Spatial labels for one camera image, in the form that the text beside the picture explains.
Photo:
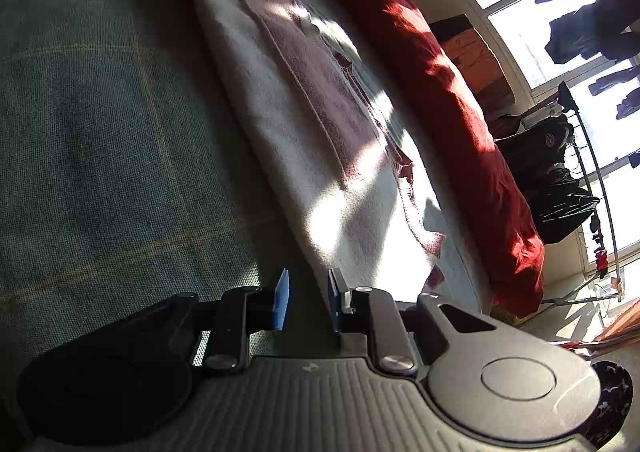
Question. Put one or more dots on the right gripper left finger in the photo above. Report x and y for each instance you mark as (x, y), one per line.
(240, 313)

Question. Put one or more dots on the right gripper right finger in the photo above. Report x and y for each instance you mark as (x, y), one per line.
(373, 313)

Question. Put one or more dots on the pink and white sweater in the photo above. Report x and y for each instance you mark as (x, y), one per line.
(343, 183)

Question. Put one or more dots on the green plaid bed blanket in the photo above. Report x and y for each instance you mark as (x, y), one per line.
(125, 178)

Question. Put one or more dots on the black hanging jacket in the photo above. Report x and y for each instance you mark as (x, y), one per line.
(536, 159)

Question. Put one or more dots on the red duvet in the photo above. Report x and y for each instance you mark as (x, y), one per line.
(493, 208)

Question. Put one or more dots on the right orange curtain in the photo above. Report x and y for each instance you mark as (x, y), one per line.
(623, 331)

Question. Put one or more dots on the navy star-patterned garment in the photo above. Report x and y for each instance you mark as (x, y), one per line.
(614, 403)

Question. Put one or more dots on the orange hanging cloth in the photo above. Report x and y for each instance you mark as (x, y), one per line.
(477, 63)

